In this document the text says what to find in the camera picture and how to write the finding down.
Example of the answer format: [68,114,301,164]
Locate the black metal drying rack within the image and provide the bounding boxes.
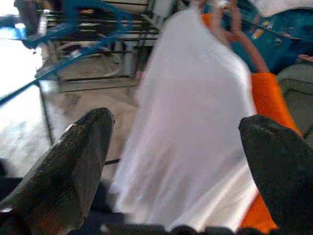
[0,0,163,165]

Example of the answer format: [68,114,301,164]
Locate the pink clothes hanger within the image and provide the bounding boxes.
[209,1,271,74]

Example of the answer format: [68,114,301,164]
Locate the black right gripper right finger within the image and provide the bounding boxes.
[238,114,313,235]

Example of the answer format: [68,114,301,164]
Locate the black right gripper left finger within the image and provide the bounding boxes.
[0,107,116,235]

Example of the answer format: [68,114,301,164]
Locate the white hanging garment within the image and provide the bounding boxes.
[109,9,260,233]

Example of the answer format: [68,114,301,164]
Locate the orange hanging garment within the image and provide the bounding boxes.
[200,13,303,233]

